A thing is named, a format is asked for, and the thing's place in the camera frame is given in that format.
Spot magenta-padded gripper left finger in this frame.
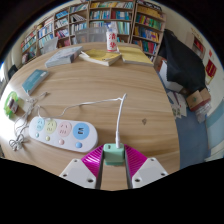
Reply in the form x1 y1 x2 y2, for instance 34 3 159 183
59 144 105 190

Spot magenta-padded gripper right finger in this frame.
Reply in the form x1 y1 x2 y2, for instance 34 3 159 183
123 144 169 190

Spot mint green charger block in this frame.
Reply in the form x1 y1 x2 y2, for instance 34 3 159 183
103 143 126 167

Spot white charger cable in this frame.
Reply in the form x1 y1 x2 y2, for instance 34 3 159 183
34 93 128 149

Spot white pastel power strip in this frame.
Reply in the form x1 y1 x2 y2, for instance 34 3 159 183
28 115 100 154

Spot papers on floor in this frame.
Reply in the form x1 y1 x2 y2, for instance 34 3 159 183
166 90 188 119

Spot brown cardboard box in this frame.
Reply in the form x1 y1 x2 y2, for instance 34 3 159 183
185 88 212 112

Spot small red-labelled bottle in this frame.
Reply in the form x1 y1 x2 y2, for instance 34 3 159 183
8 97 19 114

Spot white box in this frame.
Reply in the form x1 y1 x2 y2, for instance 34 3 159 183
158 59 184 94

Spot green translucent container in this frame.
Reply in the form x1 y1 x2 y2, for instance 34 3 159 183
3 90 19 119

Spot teal book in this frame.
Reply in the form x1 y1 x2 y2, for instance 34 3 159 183
21 68 50 95

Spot black cloth cover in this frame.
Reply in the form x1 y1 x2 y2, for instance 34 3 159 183
157 29 207 94

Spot grey-blue book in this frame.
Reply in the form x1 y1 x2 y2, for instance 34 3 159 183
44 45 84 69

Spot yellow book with pen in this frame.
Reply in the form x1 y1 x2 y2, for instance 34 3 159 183
78 48 123 67

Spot black chair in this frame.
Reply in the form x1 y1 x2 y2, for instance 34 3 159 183
7 64 19 81

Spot red hanging banner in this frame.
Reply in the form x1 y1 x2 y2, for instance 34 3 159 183
204 58 218 79

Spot grey mesh chair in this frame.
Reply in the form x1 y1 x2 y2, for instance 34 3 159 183
41 36 59 54
73 26 108 44

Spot white spray bottle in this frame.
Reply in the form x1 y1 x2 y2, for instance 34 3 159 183
105 22 119 53

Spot small wooden shelf unit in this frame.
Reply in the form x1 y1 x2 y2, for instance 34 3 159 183
191 33 206 56

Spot wooden bookshelf unit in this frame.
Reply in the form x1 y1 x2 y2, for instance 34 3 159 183
19 0 167 64

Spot white power strip cable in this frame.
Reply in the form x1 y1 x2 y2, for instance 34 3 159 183
8 91 49 152

